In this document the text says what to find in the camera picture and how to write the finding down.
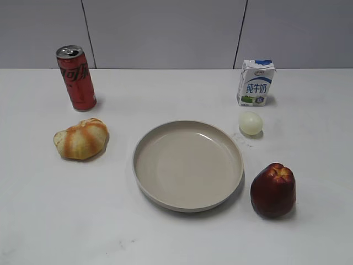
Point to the orange striped croissant bread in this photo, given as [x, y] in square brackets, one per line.
[81, 141]

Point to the red cola can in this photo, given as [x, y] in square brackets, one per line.
[74, 69]

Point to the pale white egg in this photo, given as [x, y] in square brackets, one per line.
[250, 123]

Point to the dark red apple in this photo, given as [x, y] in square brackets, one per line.
[273, 191]

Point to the beige round plate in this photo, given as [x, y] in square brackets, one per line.
[187, 166]

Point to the blue white milk carton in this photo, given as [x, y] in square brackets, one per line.
[255, 81]

